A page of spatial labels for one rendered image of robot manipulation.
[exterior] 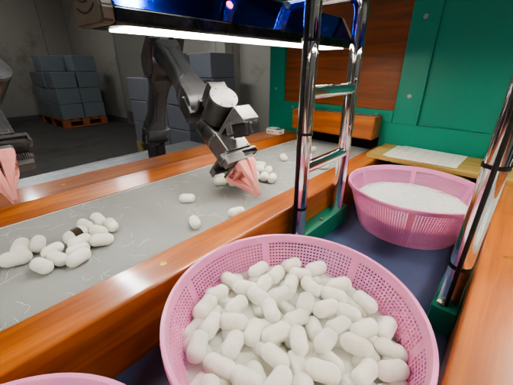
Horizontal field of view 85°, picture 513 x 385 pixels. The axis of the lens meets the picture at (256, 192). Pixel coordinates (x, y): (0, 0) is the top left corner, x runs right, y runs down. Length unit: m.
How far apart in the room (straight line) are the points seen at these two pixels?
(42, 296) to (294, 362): 0.31
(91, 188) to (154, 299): 0.38
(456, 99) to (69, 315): 0.94
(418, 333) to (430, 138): 0.70
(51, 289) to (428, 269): 0.57
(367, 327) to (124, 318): 0.26
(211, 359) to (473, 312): 0.27
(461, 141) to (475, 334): 0.67
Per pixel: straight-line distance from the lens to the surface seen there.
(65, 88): 6.17
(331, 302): 0.36
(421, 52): 0.96
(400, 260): 0.59
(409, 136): 0.98
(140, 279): 0.38
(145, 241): 0.49
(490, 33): 0.95
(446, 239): 0.64
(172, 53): 0.79
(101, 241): 0.50
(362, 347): 0.33
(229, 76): 3.43
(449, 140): 0.96
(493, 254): 0.50
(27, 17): 7.88
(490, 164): 0.38
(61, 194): 0.69
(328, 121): 1.00
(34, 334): 0.36
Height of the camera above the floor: 0.99
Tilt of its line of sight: 24 degrees down
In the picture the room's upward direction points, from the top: straight up
